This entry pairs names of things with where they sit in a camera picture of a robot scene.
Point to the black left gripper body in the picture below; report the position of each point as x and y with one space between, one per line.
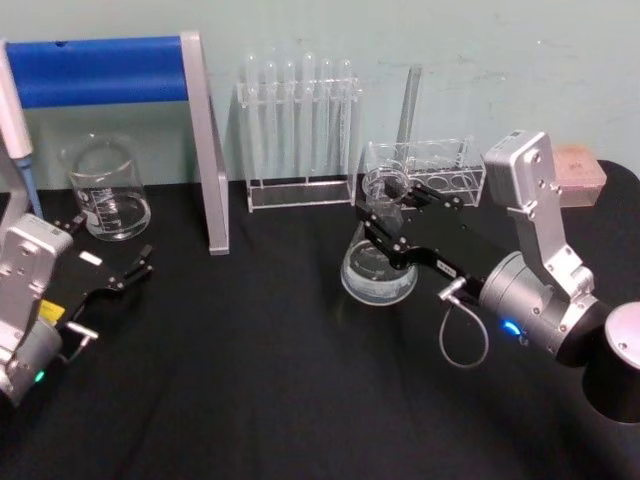
82 277

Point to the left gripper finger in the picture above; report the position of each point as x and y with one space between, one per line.
67 223
132 275

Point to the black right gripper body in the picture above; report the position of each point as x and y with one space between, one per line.
460 250

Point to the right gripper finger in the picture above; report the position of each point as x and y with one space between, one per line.
387 245
430 195

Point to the clear glass conical flask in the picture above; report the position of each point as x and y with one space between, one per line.
372 270

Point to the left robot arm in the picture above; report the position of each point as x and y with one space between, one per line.
22 260

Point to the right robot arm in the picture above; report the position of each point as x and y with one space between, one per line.
530 300

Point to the small clear acrylic rack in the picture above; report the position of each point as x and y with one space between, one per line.
450 175

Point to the clear glass beaker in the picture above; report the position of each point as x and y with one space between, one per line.
112 200

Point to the clear acrylic test tube rack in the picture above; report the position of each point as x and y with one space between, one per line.
300 195

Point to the white pipette with blue end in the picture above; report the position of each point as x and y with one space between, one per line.
15 130

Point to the clear glass test tube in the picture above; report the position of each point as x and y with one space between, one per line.
326 125
253 125
289 125
308 125
345 125
270 125

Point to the blue and grey pipette stand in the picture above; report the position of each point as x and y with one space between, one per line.
100 70

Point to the black table cloth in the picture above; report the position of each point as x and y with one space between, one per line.
260 380

